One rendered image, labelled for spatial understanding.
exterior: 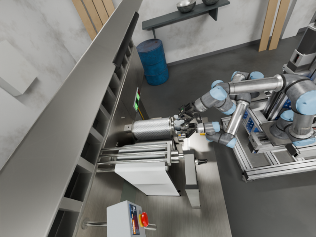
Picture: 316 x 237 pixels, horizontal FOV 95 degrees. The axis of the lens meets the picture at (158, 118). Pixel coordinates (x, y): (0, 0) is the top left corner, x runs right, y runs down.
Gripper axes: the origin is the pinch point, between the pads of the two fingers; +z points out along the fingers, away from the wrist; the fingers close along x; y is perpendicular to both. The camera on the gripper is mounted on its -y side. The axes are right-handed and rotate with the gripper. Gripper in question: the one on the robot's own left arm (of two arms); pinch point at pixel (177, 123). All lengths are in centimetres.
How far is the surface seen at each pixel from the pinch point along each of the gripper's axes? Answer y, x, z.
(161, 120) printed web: 9.2, -1.2, 5.1
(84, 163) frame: 43, 35, 13
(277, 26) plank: -187, -273, -96
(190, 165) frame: 8.4, 34.0, -15.9
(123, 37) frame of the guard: 53, 37, -46
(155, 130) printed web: 10.1, 4.9, 9.4
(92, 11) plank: 107, -240, 91
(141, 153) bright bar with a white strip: 23.4, 28.0, -0.5
